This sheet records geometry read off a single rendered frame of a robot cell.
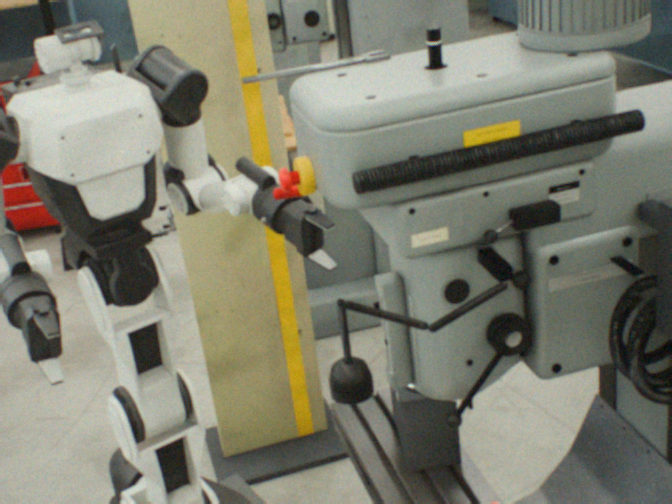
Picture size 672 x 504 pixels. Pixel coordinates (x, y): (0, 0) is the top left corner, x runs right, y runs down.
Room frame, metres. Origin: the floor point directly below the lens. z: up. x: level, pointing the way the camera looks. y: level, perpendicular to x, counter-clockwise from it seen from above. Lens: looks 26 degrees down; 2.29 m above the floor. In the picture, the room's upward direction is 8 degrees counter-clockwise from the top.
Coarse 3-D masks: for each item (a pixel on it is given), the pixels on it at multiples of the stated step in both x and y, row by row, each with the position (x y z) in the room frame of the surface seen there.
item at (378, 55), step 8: (360, 56) 1.56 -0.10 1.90; (368, 56) 1.55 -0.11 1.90; (376, 56) 1.55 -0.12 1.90; (384, 56) 1.54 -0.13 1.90; (320, 64) 1.54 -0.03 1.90; (328, 64) 1.54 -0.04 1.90; (336, 64) 1.54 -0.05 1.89; (344, 64) 1.54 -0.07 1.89; (352, 64) 1.55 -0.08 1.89; (272, 72) 1.53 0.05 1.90; (280, 72) 1.53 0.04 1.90; (288, 72) 1.53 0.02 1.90; (296, 72) 1.53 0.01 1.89; (304, 72) 1.53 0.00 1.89; (248, 80) 1.51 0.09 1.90; (256, 80) 1.51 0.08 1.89; (264, 80) 1.52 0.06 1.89
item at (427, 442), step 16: (400, 400) 1.74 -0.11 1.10; (416, 400) 1.72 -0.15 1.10; (432, 400) 1.72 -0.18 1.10; (448, 400) 1.73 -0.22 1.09; (400, 416) 1.77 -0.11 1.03; (416, 416) 1.72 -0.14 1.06; (432, 416) 1.72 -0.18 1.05; (400, 432) 1.81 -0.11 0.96; (416, 432) 1.72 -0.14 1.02; (432, 432) 1.72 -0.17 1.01; (448, 432) 1.73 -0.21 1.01; (416, 448) 1.72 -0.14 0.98; (432, 448) 1.72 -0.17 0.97; (448, 448) 1.73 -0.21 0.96; (416, 464) 1.72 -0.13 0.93; (432, 464) 1.72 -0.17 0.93; (448, 464) 1.73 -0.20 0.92
